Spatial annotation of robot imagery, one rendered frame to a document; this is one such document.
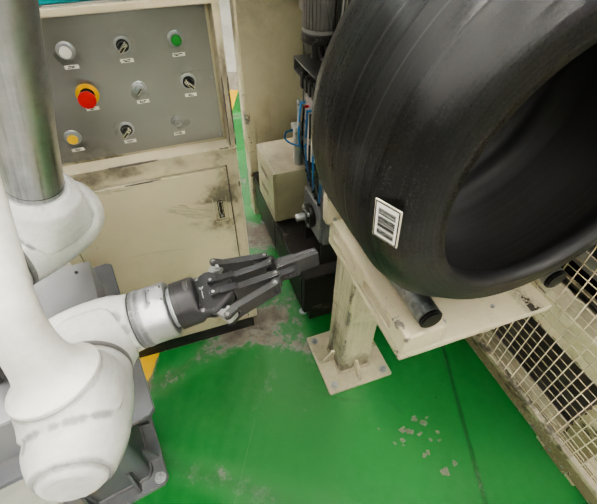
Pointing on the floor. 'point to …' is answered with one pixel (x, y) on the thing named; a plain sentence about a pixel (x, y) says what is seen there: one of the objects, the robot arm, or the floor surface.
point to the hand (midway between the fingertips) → (297, 263)
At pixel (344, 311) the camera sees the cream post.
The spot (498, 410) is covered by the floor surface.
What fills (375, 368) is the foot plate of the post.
